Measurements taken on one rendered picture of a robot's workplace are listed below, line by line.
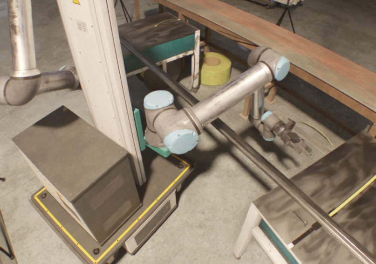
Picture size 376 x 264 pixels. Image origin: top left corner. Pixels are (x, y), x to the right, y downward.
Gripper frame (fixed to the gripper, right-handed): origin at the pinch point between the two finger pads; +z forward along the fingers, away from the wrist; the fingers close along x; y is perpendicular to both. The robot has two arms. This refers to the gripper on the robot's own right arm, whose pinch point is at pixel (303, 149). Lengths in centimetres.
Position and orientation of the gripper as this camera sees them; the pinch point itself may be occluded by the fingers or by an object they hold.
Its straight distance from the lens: 162.3
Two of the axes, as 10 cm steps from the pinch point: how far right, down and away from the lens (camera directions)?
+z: 5.0, 6.1, -6.2
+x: -7.8, -0.2, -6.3
